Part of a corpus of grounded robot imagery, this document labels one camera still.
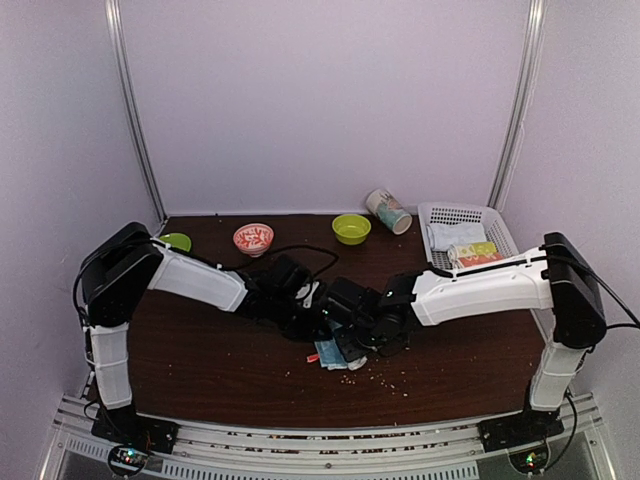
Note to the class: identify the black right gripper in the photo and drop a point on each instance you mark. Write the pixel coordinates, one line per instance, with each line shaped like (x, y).
(350, 352)

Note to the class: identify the right aluminium frame post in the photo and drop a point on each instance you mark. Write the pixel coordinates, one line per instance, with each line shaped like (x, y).
(524, 92)

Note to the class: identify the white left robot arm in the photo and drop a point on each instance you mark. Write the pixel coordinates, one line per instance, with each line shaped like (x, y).
(136, 275)

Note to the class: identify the left circuit board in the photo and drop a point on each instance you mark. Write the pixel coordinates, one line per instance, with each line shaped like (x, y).
(126, 461)

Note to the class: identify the left aluminium frame post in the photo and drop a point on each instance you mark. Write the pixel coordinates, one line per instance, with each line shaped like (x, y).
(133, 117)

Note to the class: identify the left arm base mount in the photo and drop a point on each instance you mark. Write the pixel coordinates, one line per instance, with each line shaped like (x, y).
(125, 426)

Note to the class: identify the front aluminium rail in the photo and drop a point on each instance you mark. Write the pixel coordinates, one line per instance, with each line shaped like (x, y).
(442, 450)

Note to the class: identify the circuit board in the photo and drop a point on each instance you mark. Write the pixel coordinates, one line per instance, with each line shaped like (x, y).
(531, 460)
(126, 461)

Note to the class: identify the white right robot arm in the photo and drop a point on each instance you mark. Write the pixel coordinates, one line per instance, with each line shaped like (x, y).
(552, 277)

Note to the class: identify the red patterned ceramic bowl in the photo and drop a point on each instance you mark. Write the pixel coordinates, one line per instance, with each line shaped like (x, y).
(253, 239)

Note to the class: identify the blue mickey dotted towel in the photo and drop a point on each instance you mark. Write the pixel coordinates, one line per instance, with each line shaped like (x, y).
(328, 355)

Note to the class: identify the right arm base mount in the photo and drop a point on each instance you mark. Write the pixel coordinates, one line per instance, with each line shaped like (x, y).
(526, 426)

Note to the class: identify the light blue folded towel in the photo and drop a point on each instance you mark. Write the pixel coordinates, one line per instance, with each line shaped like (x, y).
(442, 236)

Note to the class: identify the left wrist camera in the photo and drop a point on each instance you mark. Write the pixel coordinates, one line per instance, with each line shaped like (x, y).
(304, 296)

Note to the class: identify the rolled green yellow towel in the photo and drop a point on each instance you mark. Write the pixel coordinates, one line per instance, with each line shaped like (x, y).
(456, 252)

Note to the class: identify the white perforated plastic basket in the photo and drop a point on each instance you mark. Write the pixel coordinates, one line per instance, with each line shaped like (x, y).
(449, 213)

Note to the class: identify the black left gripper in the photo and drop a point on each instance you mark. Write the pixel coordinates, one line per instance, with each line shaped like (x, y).
(312, 330)

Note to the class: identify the right circuit board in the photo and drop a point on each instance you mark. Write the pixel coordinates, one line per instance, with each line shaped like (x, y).
(531, 460)

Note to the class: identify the aluminium frame post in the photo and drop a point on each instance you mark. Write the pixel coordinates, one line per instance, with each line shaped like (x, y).
(524, 92)
(133, 117)

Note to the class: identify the green plastic bowl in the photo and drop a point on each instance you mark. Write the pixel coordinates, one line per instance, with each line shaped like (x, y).
(351, 229)

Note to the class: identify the green plastic plate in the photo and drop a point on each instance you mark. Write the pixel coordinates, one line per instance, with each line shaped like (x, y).
(177, 240)

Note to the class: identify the orange bunny towel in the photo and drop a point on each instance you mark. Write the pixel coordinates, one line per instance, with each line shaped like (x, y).
(476, 260)

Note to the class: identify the tall illustrated ceramic cup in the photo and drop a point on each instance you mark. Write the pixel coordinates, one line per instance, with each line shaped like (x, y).
(387, 209)

